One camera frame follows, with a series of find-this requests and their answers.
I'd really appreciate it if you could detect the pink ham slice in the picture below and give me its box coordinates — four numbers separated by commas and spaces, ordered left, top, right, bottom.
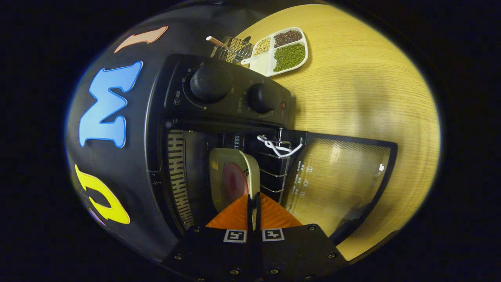
222, 163, 249, 201

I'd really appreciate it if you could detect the white cord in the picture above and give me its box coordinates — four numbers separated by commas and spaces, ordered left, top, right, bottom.
257, 135, 304, 158

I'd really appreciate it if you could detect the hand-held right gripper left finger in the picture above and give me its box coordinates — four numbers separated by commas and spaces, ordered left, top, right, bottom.
162, 193, 255, 282

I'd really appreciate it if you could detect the white divided dish of beans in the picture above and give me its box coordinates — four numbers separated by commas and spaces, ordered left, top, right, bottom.
241, 27, 309, 77

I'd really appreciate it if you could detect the metal oven rack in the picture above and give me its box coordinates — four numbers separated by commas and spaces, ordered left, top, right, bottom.
256, 137, 293, 204

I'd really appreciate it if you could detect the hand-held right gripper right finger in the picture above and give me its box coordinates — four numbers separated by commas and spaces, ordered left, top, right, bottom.
254, 192, 349, 282

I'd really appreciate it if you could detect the metal wire basket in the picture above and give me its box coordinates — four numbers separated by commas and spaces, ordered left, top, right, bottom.
211, 35, 253, 64

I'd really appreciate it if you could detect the pale green food tray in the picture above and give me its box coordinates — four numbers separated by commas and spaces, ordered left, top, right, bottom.
209, 148, 261, 230

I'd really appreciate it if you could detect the black electric oven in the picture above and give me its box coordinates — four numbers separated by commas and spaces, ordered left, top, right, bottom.
145, 54, 398, 245

